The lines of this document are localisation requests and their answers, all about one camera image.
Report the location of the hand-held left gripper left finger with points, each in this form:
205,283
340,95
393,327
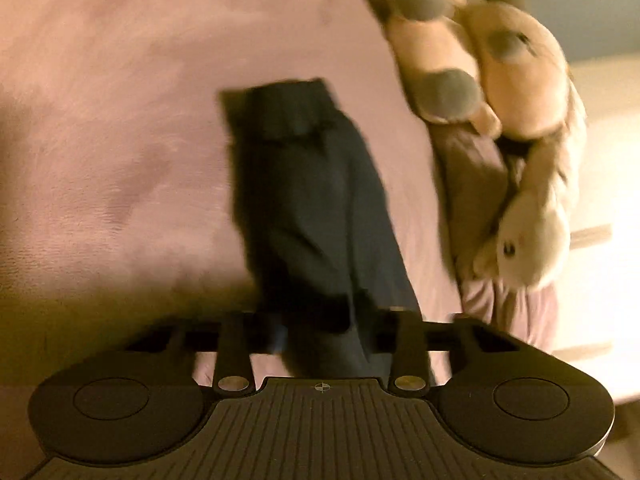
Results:
232,340

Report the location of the white plush toy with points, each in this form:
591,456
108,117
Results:
532,230

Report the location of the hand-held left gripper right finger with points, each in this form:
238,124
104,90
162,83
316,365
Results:
412,345

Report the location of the pink fleece blanket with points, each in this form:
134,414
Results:
125,110

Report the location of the crumpled mauve duvet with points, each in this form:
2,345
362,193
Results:
470,185

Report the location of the pink plush toy grey feet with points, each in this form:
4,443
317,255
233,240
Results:
520,75

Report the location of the dark navy pants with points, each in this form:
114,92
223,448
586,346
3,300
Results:
310,200

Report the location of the white wardrobe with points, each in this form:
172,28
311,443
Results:
610,285

